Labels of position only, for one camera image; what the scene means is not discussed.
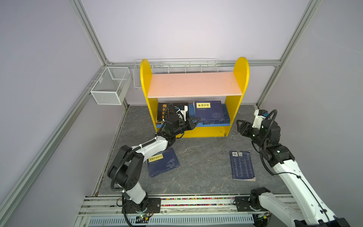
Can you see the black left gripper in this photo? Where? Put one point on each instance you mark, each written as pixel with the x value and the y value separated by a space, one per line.
pixel 189 122

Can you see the yellow wooden bookshelf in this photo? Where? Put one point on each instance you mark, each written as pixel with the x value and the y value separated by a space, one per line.
pixel 232 85

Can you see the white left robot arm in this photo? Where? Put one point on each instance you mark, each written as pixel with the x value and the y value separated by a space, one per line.
pixel 125 170

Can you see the white wire rack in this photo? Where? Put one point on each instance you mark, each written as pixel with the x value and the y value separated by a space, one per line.
pixel 173 66

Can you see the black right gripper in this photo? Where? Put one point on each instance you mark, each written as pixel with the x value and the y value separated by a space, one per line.
pixel 246 127

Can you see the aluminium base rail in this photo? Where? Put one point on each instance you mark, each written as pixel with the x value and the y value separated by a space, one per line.
pixel 202 210

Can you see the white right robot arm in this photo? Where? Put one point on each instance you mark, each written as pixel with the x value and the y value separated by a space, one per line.
pixel 279 161

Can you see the black deer cover book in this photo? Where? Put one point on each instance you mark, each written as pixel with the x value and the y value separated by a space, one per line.
pixel 165 109

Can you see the navy book yellow label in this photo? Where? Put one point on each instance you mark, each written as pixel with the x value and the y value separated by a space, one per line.
pixel 209 112

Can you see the white mesh wire basket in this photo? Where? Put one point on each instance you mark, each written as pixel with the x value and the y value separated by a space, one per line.
pixel 112 86

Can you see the navy book text back cover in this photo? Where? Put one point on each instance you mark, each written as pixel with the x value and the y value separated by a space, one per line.
pixel 241 166

